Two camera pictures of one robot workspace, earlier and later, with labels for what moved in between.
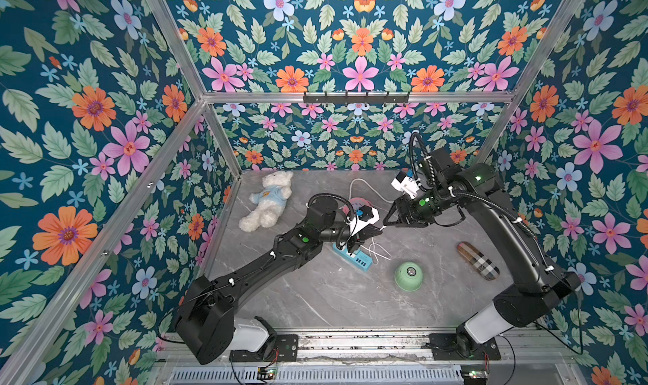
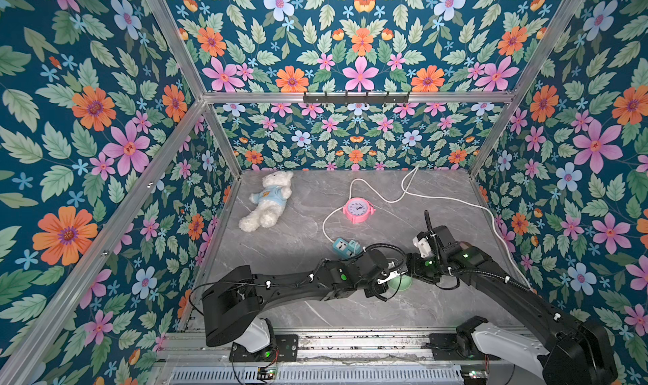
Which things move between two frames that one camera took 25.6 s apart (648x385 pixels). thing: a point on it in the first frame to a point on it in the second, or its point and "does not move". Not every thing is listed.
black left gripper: [356, 239] to [378, 291]
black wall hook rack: [355, 99] does not move
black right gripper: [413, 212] to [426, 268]
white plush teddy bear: [270, 203] does not move
